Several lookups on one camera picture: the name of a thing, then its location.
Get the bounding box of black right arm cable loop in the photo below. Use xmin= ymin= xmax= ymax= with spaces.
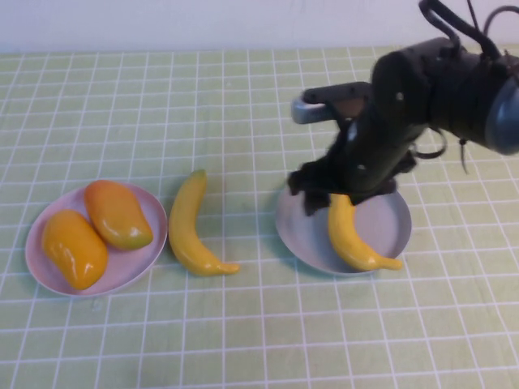
xmin=418 ymin=0 xmax=504 ymax=57

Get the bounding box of plain yellow-orange mango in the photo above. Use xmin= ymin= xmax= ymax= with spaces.
xmin=41 ymin=209 xmax=109 ymax=291

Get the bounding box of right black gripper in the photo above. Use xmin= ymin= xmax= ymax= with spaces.
xmin=286 ymin=155 xmax=399 ymax=218

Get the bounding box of black zip tie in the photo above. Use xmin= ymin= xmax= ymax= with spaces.
xmin=457 ymin=136 xmax=471 ymax=176

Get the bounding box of green checkered tablecloth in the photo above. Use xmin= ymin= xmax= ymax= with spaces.
xmin=0 ymin=45 xmax=519 ymax=389

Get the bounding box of yellow plastic banana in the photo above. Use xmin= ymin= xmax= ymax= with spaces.
xmin=327 ymin=193 xmax=405 ymax=272
xmin=168 ymin=169 xmax=242 ymax=278

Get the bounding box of pale pink round plate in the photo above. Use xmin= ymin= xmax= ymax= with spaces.
xmin=24 ymin=182 xmax=169 ymax=299

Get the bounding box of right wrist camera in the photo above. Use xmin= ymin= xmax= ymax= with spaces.
xmin=290 ymin=81 xmax=375 ymax=125

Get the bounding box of orange mango with green tip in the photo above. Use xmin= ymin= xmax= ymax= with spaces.
xmin=84 ymin=179 xmax=155 ymax=250

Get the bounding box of light blue round plate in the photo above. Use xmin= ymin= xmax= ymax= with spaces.
xmin=275 ymin=182 xmax=413 ymax=277

